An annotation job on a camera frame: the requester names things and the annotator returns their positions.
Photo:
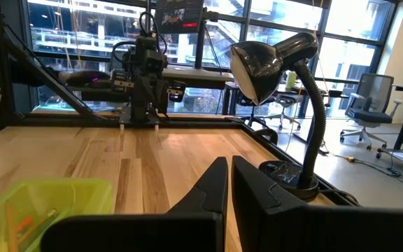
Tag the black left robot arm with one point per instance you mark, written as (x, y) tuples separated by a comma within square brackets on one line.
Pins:
[(145, 113)]

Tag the grey computer desk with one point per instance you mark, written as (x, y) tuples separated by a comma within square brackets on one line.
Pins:
[(201, 75)]

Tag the black computer mouse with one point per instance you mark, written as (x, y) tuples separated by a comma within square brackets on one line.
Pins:
[(89, 77)]

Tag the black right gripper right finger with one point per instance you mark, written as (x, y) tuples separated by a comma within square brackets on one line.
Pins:
[(257, 210)]

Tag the orange pencil pink eraser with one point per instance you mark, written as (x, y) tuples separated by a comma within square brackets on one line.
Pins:
[(11, 227)]

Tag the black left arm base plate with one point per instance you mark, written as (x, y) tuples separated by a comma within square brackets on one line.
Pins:
[(128, 122)]

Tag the green cup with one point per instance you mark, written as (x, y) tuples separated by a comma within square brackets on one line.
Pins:
[(291, 80)]

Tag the red pen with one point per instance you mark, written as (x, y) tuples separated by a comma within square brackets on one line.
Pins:
[(24, 224)]

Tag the grey mesh office chair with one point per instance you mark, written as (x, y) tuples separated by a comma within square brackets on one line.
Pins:
[(373, 115)]

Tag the computer monitor on pole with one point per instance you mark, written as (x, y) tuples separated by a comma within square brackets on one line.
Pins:
[(178, 15)]

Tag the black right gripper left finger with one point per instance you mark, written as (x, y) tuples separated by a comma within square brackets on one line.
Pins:
[(205, 203)]

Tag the black gooseneck desk lamp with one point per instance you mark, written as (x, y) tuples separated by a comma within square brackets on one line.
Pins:
[(257, 70)]

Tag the black frame hook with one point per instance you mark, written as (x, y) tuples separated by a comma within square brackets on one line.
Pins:
[(269, 134)]

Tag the yellow transparent plastic supply box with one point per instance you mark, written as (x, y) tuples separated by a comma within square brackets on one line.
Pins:
[(82, 196)]

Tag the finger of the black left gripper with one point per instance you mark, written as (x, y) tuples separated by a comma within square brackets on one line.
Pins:
[(143, 92), (159, 92)]

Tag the black office chair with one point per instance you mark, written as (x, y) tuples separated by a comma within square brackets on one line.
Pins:
[(285, 101)]

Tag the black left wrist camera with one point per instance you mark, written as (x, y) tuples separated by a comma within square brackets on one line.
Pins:
[(152, 57)]

